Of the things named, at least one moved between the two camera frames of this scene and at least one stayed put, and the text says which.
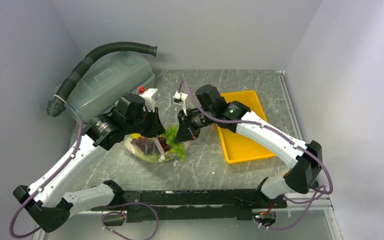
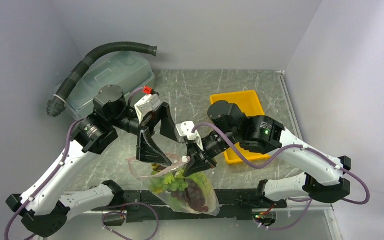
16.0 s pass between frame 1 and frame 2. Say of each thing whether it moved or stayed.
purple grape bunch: moved
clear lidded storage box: stayed
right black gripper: moved
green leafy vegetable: moved
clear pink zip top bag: moved
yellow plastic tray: stayed
